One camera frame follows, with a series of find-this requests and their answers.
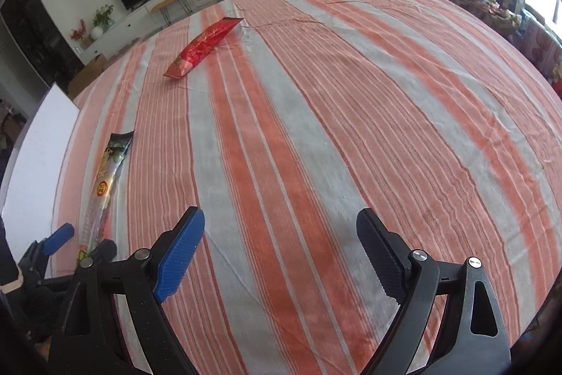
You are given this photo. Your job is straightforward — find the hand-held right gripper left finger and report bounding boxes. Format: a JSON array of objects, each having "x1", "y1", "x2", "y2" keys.
[{"x1": 47, "y1": 207, "x2": 205, "y2": 375}]

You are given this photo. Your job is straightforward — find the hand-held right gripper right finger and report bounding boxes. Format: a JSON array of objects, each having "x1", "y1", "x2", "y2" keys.
[{"x1": 357, "y1": 208, "x2": 512, "y2": 375}]

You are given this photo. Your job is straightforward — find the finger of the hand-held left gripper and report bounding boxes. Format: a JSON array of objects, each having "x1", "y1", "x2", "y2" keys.
[
  {"x1": 18, "y1": 223, "x2": 75, "y2": 270},
  {"x1": 37, "y1": 239, "x2": 117, "y2": 283}
]

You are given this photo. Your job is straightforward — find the long clear sausage packet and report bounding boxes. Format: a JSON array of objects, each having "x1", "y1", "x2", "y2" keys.
[{"x1": 78, "y1": 131, "x2": 135, "y2": 266}]

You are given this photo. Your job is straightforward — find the white box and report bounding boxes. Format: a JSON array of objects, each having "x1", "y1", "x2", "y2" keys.
[{"x1": 0, "y1": 84, "x2": 80, "y2": 253}]

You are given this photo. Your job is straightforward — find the red snack packet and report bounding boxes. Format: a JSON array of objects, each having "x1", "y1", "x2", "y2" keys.
[{"x1": 164, "y1": 17, "x2": 243, "y2": 78}]

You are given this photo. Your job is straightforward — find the orange striped tablecloth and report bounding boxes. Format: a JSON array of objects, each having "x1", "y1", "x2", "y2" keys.
[{"x1": 50, "y1": 0, "x2": 562, "y2": 375}]

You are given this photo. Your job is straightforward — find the brown cardboard box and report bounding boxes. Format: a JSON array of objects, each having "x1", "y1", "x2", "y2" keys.
[{"x1": 68, "y1": 54, "x2": 108, "y2": 95}]

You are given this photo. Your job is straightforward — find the red flowers in vase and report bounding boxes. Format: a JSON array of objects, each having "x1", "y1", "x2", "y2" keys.
[{"x1": 70, "y1": 19, "x2": 89, "y2": 48}]

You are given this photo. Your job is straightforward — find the green plant in white vase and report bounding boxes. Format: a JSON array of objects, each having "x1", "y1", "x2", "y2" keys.
[{"x1": 91, "y1": 5, "x2": 115, "y2": 39}]

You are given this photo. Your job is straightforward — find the row of jars and bottles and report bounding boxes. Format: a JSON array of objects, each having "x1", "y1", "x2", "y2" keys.
[{"x1": 391, "y1": 0, "x2": 562, "y2": 95}]

